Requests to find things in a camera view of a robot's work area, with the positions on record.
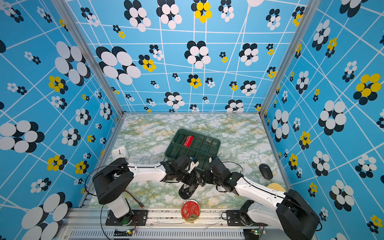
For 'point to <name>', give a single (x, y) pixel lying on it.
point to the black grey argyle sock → (187, 190)
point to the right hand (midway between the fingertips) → (203, 176)
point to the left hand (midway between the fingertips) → (198, 181)
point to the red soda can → (188, 141)
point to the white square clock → (119, 152)
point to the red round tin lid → (190, 210)
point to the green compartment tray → (200, 147)
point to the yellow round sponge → (275, 186)
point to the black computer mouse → (265, 171)
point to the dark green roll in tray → (179, 138)
